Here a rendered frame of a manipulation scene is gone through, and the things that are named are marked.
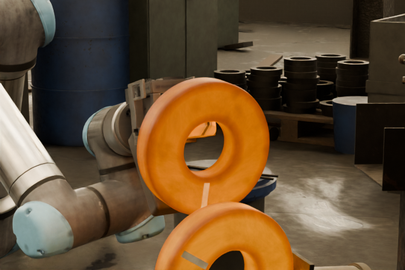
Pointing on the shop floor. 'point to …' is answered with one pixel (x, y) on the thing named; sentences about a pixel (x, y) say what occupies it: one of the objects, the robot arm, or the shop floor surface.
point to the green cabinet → (169, 18)
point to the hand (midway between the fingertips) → (204, 129)
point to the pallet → (301, 92)
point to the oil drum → (81, 56)
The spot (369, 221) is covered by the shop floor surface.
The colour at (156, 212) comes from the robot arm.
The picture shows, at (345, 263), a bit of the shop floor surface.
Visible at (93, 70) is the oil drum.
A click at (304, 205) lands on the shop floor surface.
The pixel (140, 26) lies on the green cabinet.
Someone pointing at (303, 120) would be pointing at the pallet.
